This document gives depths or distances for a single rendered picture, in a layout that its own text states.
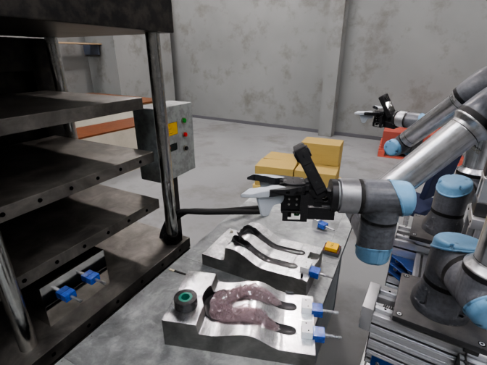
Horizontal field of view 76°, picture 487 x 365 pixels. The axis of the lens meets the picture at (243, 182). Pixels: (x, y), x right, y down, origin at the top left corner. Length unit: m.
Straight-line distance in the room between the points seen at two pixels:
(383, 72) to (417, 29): 0.91
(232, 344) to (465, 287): 0.68
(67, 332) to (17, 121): 0.75
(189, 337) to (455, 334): 0.77
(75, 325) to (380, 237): 1.12
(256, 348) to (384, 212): 0.64
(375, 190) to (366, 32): 6.83
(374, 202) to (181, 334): 0.77
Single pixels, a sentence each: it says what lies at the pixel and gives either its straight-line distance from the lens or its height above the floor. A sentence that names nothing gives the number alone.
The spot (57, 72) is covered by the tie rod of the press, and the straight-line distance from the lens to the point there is 1.98.
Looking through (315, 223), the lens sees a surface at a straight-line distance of 1.82.
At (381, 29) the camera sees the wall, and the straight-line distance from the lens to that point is 7.38.
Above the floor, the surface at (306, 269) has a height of 0.91.
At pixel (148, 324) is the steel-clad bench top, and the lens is 1.30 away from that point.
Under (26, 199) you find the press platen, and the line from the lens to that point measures 1.22.
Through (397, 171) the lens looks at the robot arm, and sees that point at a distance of 0.83.
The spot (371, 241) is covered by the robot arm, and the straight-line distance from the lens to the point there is 0.73.
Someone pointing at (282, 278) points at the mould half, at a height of 0.87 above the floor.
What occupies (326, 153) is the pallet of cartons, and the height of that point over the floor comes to 0.55.
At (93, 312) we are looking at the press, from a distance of 1.44.
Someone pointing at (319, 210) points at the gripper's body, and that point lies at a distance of 0.68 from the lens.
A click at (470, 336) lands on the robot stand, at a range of 1.08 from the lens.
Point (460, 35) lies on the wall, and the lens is 7.27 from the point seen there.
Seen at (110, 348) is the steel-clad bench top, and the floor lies 0.80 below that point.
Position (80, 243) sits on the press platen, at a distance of 1.39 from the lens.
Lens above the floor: 1.71
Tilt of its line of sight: 22 degrees down
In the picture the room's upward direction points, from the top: straight up
